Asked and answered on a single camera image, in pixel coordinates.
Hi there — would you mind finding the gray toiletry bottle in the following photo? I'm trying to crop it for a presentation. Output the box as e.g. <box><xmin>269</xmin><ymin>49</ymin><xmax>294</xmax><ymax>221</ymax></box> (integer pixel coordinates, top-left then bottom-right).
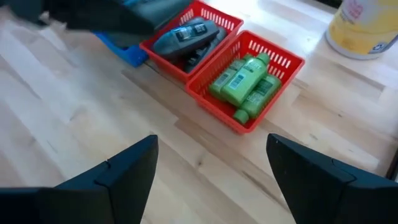
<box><xmin>151</xmin><ymin>18</ymin><xmax>221</xmax><ymax>60</ymax></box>
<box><xmin>182</xmin><ymin>26</ymin><xmax>228</xmax><ymax>75</ymax></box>

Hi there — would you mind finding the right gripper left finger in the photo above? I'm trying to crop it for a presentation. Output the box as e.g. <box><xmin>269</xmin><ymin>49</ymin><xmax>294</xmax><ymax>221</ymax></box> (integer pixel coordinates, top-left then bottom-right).
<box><xmin>0</xmin><ymin>134</ymin><xmax>160</xmax><ymax>224</ymax></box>

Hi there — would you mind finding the green travel bottle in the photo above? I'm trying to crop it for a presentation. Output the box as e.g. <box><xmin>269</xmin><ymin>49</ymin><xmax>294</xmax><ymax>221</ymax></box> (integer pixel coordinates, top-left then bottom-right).
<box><xmin>208</xmin><ymin>54</ymin><xmax>249</xmax><ymax>101</ymax></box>
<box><xmin>232</xmin><ymin>73</ymin><xmax>283</xmax><ymax>126</ymax></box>
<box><xmin>220</xmin><ymin>52</ymin><xmax>271</xmax><ymax>108</ymax></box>

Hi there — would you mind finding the red plastic basket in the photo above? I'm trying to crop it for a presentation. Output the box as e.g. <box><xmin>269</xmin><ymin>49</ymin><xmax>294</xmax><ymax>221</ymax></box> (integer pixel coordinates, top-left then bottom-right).
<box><xmin>139</xmin><ymin>0</ymin><xmax>244</xmax><ymax>85</ymax></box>
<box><xmin>185</xmin><ymin>29</ymin><xmax>306</xmax><ymax>136</ymax></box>

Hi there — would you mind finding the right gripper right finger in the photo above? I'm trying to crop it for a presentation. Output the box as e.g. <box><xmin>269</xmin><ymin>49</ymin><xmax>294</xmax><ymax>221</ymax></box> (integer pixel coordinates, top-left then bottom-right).
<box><xmin>266</xmin><ymin>133</ymin><xmax>398</xmax><ymax>224</ymax></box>

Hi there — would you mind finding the Lysol wipes canister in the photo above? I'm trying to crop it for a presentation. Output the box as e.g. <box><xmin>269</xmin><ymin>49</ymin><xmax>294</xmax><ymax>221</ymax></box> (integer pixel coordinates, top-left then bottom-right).
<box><xmin>324</xmin><ymin>0</ymin><xmax>398</xmax><ymax>61</ymax></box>

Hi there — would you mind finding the blue plastic basket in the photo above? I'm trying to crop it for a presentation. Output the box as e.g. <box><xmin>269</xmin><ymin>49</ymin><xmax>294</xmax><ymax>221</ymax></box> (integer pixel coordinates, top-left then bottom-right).
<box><xmin>92</xmin><ymin>30</ymin><xmax>150</xmax><ymax>68</ymax></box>

